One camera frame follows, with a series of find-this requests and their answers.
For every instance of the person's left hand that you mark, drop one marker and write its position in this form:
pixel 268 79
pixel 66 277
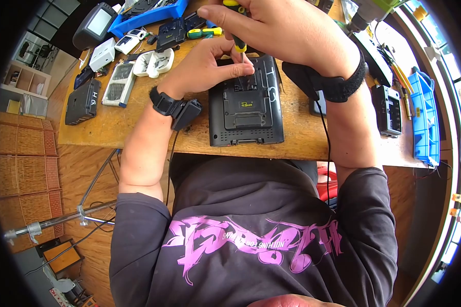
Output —
pixel 194 71

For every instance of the person's right hand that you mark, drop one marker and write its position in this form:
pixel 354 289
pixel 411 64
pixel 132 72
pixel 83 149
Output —
pixel 292 30

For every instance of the person's right fingers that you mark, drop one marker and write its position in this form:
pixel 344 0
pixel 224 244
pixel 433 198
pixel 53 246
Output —
pixel 222 15

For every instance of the person's left thumb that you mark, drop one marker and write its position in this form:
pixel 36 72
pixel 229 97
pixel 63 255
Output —
pixel 232 71

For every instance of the person's left index finger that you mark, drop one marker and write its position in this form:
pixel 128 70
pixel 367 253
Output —
pixel 224 46

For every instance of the yellow black screwdriver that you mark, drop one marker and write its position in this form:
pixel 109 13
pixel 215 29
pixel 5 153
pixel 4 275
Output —
pixel 239 44

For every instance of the green yellow screwdriver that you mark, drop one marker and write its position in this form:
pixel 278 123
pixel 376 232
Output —
pixel 201 33

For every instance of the black monitor back housing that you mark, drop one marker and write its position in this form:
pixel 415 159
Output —
pixel 246 115

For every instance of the black wrist band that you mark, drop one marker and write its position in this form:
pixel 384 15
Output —
pixel 173 105
pixel 338 86

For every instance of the open white screw case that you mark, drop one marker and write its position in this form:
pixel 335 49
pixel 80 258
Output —
pixel 153 63

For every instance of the blue plastic parts tray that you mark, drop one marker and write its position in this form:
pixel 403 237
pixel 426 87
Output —
pixel 146 19

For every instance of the small white device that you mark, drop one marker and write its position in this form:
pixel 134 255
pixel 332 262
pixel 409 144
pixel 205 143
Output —
pixel 126 44

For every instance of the screwdriver bit set case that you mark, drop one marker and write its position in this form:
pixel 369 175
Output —
pixel 119 84

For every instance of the white square box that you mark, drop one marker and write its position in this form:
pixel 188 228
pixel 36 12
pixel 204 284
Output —
pixel 103 54

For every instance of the small black monitor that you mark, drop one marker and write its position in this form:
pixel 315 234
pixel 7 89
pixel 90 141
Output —
pixel 94 25

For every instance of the long black housing part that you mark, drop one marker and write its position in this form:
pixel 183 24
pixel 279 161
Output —
pixel 374 57

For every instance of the dark blue flat object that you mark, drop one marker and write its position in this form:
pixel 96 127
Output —
pixel 83 78

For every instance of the person's body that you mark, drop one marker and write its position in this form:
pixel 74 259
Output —
pixel 253 215

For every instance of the green grey power drill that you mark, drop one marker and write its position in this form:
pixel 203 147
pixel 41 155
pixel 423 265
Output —
pixel 368 13

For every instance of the red plastic object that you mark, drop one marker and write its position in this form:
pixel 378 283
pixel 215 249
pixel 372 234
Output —
pixel 327 184

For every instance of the black box with white marks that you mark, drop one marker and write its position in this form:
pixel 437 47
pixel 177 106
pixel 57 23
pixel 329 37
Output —
pixel 82 101

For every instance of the small black electronic box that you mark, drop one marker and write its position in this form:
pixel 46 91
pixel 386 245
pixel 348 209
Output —
pixel 387 111

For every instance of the bundle of yellow tools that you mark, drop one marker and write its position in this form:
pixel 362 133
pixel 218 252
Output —
pixel 403 84

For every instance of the blue plastic lid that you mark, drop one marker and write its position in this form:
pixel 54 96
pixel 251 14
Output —
pixel 424 119

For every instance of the white cube shelf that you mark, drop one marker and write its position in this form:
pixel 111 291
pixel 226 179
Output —
pixel 25 78

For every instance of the metal stand pole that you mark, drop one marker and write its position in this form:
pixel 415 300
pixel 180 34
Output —
pixel 61 219

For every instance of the woven folding screen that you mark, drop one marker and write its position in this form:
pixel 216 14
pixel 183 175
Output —
pixel 23 165

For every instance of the brown flat box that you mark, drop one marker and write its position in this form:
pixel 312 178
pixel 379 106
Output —
pixel 61 257

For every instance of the black battery mount plate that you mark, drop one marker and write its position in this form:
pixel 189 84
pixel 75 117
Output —
pixel 173 32

